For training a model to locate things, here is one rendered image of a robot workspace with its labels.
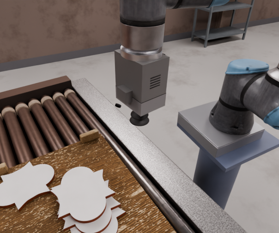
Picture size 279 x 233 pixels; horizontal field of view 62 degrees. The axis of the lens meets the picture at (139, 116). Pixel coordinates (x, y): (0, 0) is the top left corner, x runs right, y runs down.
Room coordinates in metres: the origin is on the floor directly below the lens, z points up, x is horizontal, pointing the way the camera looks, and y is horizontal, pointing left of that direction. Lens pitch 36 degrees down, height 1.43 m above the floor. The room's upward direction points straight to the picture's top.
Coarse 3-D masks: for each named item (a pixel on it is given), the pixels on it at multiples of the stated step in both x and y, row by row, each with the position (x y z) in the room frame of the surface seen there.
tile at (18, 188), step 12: (24, 168) 0.42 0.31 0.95; (36, 168) 0.42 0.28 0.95; (48, 168) 0.42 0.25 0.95; (12, 180) 0.38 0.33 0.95; (24, 180) 0.38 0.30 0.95; (36, 180) 0.38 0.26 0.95; (48, 180) 0.38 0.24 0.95; (0, 192) 0.35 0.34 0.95; (12, 192) 0.35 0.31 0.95; (24, 192) 0.35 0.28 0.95; (36, 192) 0.35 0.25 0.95; (48, 192) 0.35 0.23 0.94; (0, 204) 0.32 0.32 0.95; (12, 204) 0.32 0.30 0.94; (24, 204) 0.32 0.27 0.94
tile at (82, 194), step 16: (64, 176) 0.37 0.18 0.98; (80, 176) 0.37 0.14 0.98; (96, 176) 0.37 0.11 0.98; (64, 192) 0.33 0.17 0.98; (80, 192) 0.33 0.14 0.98; (96, 192) 0.33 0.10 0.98; (112, 192) 0.33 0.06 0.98; (64, 208) 0.29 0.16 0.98; (80, 208) 0.29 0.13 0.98; (96, 208) 0.29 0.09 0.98
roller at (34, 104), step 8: (32, 104) 0.78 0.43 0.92; (40, 104) 0.79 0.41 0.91; (32, 112) 0.75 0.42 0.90; (40, 112) 0.72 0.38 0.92; (40, 120) 0.68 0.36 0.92; (48, 120) 0.68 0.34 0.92; (48, 128) 0.63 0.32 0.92; (48, 136) 0.59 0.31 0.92; (56, 136) 0.59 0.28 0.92; (56, 144) 0.55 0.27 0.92
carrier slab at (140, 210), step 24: (72, 144) 0.53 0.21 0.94; (96, 144) 0.53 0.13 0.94; (72, 168) 0.43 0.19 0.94; (96, 168) 0.43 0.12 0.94; (120, 168) 0.43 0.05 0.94; (120, 192) 0.36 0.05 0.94; (144, 192) 0.36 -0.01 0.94; (0, 216) 0.29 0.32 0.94; (24, 216) 0.29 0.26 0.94; (48, 216) 0.29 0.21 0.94; (144, 216) 0.29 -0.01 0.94
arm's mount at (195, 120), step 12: (192, 108) 0.75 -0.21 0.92; (204, 108) 0.75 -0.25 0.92; (180, 120) 0.71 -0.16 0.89; (192, 120) 0.67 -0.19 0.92; (204, 120) 0.67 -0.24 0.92; (192, 132) 0.64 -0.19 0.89; (204, 132) 0.61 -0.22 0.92; (216, 132) 0.61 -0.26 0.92; (252, 132) 0.61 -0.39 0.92; (204, 144) 0.58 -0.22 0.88; (216, 144) 0.55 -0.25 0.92; (228, 144) 0.55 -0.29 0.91; (240, 144) 0.58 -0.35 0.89; (216, 156) 0.54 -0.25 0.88
